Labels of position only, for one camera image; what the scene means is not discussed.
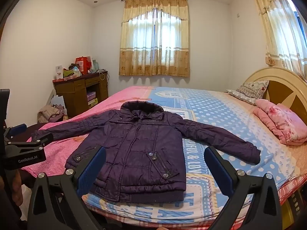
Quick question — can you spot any centre window curtain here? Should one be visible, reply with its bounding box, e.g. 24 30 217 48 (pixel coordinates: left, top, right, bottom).
119 0 190 77

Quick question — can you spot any folded pink blanket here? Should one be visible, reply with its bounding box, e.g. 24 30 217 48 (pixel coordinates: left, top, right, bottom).
253 99 306 146

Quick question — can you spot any cream wooden headboard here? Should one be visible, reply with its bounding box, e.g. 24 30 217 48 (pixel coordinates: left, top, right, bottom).
246 67 307 122

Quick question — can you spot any person's left hand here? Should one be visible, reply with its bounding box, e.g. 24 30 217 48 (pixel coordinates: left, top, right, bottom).
12 170 23 207

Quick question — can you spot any red box on desk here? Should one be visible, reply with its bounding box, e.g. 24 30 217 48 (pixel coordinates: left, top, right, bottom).
75 56 92 75

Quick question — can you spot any white card on desk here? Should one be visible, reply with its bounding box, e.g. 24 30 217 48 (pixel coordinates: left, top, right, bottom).
56 65 64 80

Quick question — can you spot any purple puffer jacket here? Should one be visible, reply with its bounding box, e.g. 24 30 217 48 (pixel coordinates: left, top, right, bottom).
32 101 260 204

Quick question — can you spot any pink and blue bedspread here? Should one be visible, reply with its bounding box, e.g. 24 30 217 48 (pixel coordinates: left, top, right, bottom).
25 86 306 228

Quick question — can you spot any right window curtain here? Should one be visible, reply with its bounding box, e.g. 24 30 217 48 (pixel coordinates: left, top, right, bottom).
255 0 306 80

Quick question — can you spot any brown wooden desk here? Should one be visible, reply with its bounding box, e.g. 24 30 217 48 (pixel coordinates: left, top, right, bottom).
53 71 109 118

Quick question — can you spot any window curtain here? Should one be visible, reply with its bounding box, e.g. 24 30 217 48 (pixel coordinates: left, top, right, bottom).
255 0 306 80
119 0 190 77

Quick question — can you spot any patterned grey pillow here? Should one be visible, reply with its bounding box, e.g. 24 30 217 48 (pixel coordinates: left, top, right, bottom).
226 80 270 105

